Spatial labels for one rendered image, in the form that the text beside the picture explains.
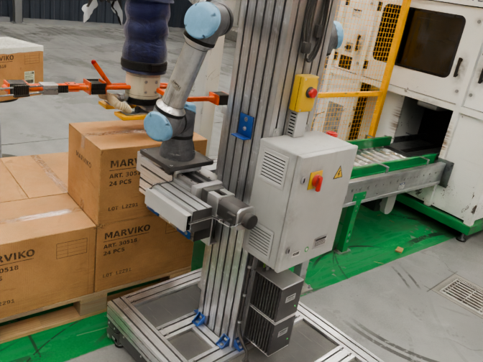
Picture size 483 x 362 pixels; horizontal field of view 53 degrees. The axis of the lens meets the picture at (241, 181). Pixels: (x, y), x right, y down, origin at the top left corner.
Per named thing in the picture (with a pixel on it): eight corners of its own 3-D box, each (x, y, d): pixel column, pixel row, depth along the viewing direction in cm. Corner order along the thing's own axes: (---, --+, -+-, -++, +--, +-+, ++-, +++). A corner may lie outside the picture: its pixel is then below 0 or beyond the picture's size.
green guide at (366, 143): (381, 141, 456) (383, 132, 452) (389, 145, 448) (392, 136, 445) (249, 158, 358) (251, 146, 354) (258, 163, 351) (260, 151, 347)
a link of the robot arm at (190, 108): (198, 132, 204) (202, 100, 199) (183, 139, 192) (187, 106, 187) (173, 126, 207) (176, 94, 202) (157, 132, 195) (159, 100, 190)
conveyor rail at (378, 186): (434, 182, 418) (440, 161, 411) (439, 184, 415) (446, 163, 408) (216, 233, 277) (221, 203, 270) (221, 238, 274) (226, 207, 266)
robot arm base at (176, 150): (202, 158, 204) (205, 136, 201) (172, 163, 194) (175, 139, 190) (180, 146, 214) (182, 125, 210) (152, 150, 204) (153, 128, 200)
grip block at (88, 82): (98, 90, 238) (99, 77, 236) (107, 95, 231) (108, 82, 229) (82, 90, 233) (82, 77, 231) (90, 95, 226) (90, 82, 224)
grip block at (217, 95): (221, 100, 253) (222, 90, 251) (231, 105, 247) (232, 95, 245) (208, 100, 248) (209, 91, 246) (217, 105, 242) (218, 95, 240)
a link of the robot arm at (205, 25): (180, 141, 194) (237, 11, 170) (162, 150, 181) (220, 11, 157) (156, 125, 196) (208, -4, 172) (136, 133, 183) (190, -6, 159)
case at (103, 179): (163, 179, 302) (169, 117, 287) (199, 206, 275) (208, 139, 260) (67, 192, 265) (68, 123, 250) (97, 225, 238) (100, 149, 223)
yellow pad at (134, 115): (173, 111, 258) (175, 103, 256) (183, 117, 251) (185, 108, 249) (113, 115, 238) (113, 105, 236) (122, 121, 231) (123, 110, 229)
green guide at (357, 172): (430, 161, 418) (434, 152, 415) (441, 166, 411) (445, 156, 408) (299, 187, 321) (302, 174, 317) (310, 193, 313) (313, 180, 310)
